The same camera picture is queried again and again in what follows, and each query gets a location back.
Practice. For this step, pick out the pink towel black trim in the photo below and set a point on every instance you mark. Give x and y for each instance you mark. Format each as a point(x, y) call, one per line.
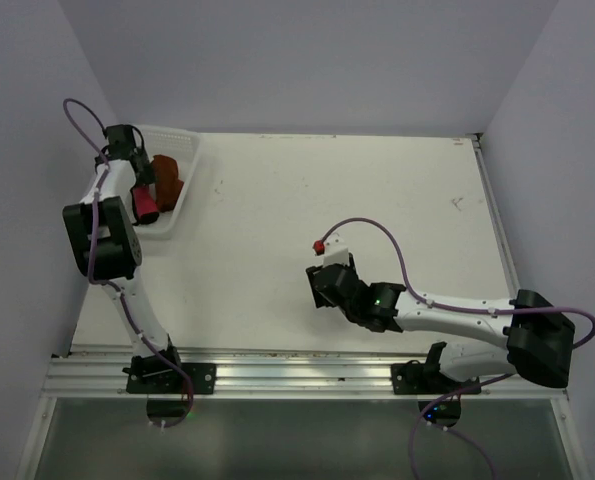
point(145, 210)

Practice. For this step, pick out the aluminium mounting rail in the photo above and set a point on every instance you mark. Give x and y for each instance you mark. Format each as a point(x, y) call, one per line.
point(241, 375)

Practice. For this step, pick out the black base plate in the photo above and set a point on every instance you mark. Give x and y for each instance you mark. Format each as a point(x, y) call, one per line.
point(415, 378)
point(202, 375)

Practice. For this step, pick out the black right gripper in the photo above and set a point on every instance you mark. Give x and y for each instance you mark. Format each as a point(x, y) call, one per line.
point(320, 299)

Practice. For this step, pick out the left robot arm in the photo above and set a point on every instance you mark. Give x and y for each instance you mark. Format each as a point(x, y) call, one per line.
point(107, 251)

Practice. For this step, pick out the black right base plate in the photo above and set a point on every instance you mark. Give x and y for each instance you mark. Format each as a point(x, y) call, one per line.
point(415, 378)

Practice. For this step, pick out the white plastic basket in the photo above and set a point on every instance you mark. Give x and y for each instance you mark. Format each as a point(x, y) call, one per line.
point(183, 146)

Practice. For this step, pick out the brown towel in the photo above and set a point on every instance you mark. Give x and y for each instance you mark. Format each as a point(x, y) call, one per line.
point(168, 185)

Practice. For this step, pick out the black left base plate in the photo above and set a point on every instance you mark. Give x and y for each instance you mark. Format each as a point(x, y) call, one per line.
point(202, 375)

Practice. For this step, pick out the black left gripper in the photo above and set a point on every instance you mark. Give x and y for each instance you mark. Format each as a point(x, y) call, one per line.
point(146, 177)

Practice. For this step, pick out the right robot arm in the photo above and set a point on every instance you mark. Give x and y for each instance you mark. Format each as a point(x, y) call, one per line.
point(525, 335)

